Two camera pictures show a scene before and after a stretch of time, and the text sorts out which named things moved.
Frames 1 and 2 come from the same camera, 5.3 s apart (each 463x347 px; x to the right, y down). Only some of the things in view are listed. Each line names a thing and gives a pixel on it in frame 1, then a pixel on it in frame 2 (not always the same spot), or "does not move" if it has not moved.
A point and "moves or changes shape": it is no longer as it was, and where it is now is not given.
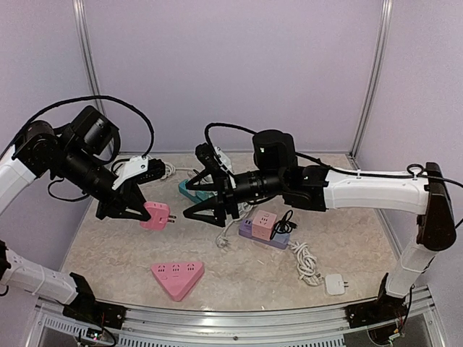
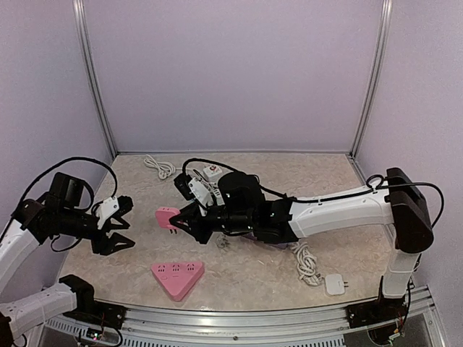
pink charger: x=160 y=216 moves or changes shape
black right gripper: x=225 y=196 to x=196 y=228
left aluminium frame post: x=81 y=19 does not move
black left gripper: x=126 y=196 to x=104 y=243
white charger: x=335 y=284 does not move
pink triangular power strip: x=177 y=278 does not move
